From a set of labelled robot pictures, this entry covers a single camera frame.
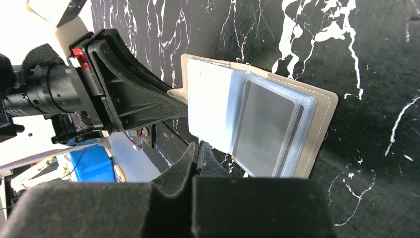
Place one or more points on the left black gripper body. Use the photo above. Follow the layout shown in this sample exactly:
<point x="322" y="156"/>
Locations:
<point x="56" y="89"/>

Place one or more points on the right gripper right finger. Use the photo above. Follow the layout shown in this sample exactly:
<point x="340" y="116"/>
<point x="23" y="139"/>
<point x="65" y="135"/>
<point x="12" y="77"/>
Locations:
<point x="236" y="207"/>

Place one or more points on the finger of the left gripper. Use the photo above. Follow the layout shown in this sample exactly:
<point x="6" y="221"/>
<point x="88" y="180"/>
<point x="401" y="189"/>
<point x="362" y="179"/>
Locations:
<point x="105" y="57"/>
<point x="134" y="108"/>

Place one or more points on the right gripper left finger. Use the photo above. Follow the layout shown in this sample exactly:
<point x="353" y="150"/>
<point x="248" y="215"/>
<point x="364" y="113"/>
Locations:
<point x="161" y="208"/>

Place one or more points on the silver metal card holder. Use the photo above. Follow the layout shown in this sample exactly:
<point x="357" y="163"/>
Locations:
<point x="272" y="126"/>

